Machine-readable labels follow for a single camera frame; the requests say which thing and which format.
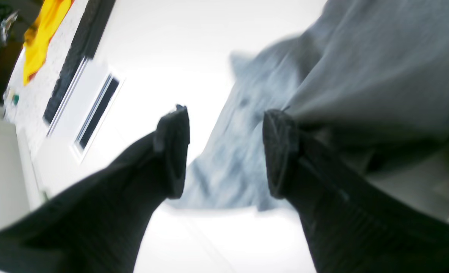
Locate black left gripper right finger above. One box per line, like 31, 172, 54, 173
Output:
262, 110, 449, 273

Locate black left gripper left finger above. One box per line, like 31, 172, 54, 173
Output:
0, 105, 190, 273

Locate black slotted table vent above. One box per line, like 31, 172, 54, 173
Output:
74, 73, 120, 154

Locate yellow cloth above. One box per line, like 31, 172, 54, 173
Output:
23, 0, 74, 86

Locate grey t-shirt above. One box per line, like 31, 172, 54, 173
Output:
168, 0, 449, 211

